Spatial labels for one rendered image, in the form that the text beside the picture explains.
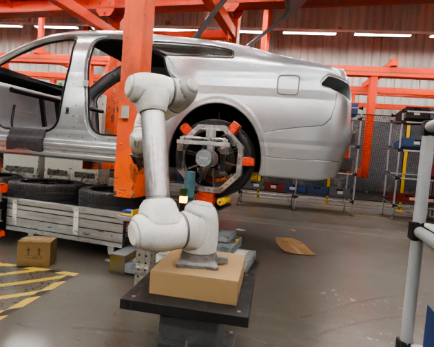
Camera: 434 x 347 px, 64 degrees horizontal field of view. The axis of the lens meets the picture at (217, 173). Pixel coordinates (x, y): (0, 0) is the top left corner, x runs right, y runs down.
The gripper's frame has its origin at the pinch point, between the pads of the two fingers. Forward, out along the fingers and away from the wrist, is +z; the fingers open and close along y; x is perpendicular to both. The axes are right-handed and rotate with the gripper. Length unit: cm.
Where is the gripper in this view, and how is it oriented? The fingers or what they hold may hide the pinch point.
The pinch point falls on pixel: (139, 167)
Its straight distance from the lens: 238.6
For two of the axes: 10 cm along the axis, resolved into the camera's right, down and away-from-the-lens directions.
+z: -1.8, 4.4, 8.8
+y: 9.1, 4.2, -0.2
